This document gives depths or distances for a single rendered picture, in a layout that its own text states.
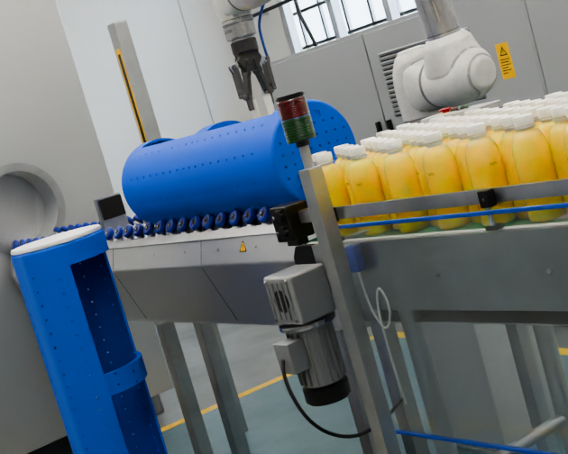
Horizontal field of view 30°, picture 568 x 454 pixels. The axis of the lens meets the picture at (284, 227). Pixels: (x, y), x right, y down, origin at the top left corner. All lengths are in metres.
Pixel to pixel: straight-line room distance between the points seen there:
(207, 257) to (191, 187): 0.22
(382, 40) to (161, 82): 3.49
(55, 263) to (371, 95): 2.41
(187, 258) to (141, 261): 0.31
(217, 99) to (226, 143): 5.44
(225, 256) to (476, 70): 0.89
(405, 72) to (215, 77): 5.17
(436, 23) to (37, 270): 1.36
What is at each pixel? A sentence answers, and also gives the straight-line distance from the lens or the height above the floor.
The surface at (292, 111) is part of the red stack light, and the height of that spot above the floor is 1.23.
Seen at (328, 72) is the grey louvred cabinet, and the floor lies 1.30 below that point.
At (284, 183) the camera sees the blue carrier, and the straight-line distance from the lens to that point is 2.74.
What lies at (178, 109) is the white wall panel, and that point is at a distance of 8.22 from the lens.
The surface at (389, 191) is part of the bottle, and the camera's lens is 2.39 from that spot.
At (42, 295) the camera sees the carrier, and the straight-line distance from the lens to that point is 3.16.
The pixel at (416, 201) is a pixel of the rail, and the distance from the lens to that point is 2.26.
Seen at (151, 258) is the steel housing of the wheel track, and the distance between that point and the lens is 3.47.
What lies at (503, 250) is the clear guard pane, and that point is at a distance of 2.04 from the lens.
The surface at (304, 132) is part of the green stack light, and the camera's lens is 2.22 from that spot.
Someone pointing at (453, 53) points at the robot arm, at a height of 1.24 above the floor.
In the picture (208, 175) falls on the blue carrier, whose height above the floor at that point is 1.10.
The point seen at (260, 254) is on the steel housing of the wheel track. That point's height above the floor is 0.86.
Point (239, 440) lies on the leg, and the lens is 3.83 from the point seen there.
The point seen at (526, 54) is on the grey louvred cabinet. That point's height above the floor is 1.15.
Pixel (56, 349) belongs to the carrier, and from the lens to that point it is 3.19.
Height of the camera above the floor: 1.27
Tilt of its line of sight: 7 degrees down
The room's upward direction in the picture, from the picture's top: 16 degrees counter-clockwise
